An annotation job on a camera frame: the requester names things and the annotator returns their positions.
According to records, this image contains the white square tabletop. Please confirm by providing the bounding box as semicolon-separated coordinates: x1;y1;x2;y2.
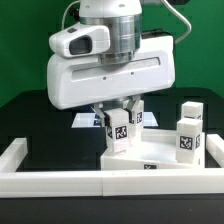
100;129;205;170

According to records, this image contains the white U-shaped obstacle fence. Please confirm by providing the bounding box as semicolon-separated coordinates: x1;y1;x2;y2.
0;138;224;198

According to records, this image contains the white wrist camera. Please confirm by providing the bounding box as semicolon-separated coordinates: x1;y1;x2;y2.
49;23;111;58

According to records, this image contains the white cable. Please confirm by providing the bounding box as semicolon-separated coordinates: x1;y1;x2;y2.
61;0;83;31

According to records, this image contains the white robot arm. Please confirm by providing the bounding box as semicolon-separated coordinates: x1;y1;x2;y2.
47;0;177;109

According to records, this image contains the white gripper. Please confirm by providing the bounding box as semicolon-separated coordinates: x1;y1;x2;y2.
47;36;175;127

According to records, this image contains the white sheet with fiducial markers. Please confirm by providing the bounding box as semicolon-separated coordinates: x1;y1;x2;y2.
72;112;158;128

